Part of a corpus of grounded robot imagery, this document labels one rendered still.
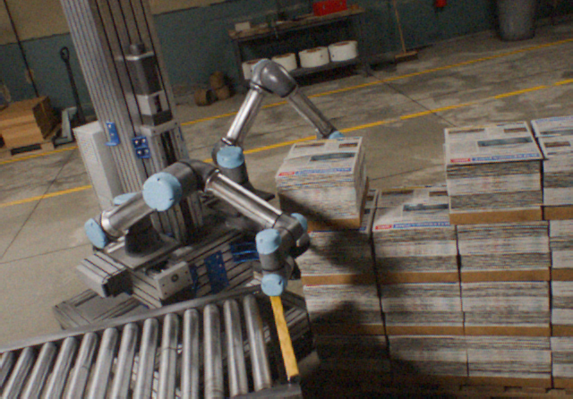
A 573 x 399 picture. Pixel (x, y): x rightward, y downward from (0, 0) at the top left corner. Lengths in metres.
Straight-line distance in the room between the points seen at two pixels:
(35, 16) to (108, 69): 6.46
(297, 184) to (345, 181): 0.17
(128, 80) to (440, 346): 1.58
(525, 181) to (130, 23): 1.54
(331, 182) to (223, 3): 6.62
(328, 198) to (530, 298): 0.77
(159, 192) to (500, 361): 1.39
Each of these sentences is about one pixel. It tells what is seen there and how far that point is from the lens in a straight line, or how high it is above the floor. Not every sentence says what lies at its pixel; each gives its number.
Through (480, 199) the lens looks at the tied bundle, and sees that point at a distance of 2.03.
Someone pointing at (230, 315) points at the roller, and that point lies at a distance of 1.84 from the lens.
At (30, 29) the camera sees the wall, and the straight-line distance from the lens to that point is 8.82.
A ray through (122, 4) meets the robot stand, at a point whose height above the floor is 1.72.
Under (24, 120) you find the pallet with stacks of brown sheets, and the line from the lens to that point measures 7.94.
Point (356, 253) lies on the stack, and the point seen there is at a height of 0.74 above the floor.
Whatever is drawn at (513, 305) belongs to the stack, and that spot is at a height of 0.51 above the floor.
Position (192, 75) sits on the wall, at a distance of 8.60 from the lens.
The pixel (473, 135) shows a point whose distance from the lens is 2.19.
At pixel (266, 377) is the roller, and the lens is 1.58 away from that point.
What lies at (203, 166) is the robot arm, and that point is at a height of 1.19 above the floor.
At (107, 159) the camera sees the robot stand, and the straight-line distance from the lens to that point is 2.65.
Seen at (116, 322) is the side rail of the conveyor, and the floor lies 0.80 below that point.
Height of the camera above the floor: 1.80
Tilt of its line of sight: 21 degrees down
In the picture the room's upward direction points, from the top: 11 degrees counter-clockwise
